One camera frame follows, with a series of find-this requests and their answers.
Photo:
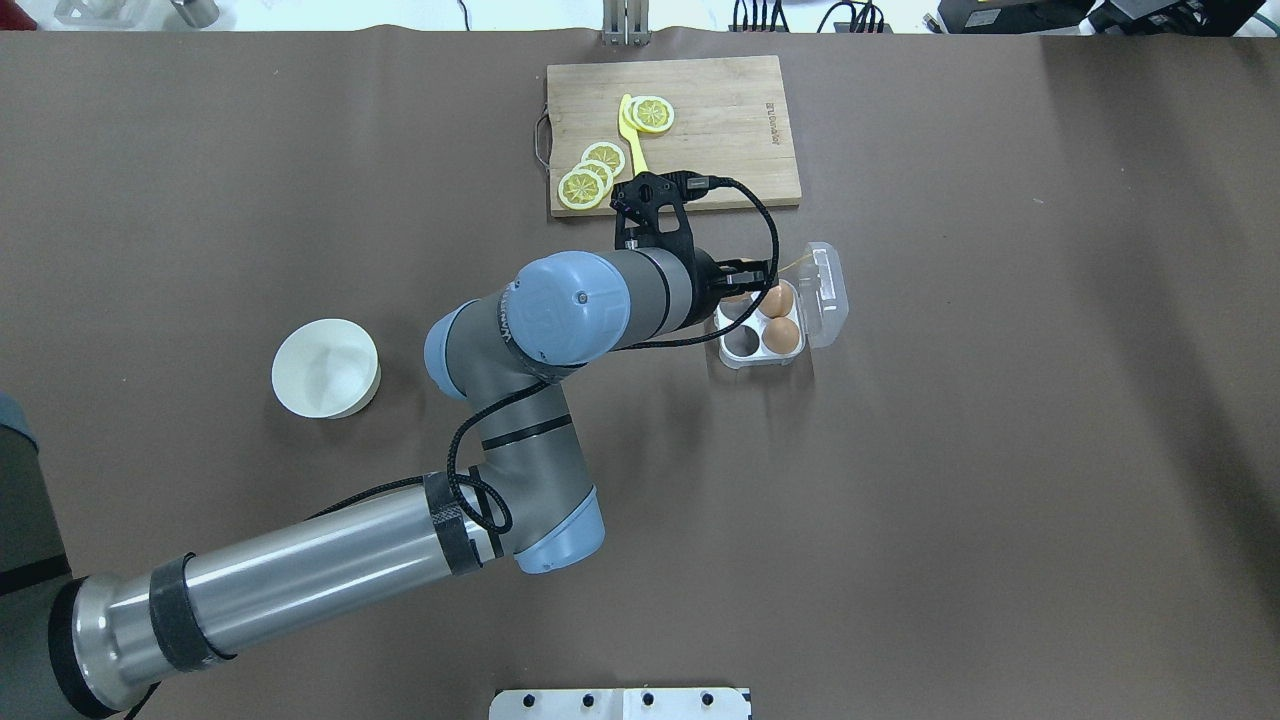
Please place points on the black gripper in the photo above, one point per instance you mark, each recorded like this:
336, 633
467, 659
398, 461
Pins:
706, 283

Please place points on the clear plastic egg box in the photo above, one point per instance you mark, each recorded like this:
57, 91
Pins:
821, 309

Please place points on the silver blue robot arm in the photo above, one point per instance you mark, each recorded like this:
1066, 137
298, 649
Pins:
514, 484

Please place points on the brown egg front left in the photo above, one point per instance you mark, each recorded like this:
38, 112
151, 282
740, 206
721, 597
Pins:
778, 301

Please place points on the brown egg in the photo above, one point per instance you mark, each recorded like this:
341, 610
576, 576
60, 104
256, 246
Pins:
782, 336
778, 301

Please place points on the brown egg rear left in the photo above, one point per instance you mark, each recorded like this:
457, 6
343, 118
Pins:
782, 336

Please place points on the yellow rubber band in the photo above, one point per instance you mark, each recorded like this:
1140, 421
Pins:
793, 264

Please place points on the bamboo cutting board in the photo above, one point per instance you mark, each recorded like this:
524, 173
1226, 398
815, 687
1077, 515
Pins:
731, 120

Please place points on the lemon slice middle right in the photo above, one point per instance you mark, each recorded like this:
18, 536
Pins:
601, 170

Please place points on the yellow plastic knife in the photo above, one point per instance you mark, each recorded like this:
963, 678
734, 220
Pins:
637, 158

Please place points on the lemon slice far right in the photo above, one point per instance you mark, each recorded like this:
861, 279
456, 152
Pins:
582, 189

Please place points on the lemon slice front left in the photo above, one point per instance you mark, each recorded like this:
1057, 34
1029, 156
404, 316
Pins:
654, 114

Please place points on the lemon slice under left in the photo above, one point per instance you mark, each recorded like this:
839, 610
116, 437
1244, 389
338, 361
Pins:
627, 112

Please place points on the white ceramic bowl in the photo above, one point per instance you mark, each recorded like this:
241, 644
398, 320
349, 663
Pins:
328, 369

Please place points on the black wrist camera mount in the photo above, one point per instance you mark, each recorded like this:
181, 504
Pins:
650, 212

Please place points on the aluminium frame post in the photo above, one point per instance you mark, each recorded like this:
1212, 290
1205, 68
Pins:
626, 23

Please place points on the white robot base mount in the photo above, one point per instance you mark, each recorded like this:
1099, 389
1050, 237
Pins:
623, 703

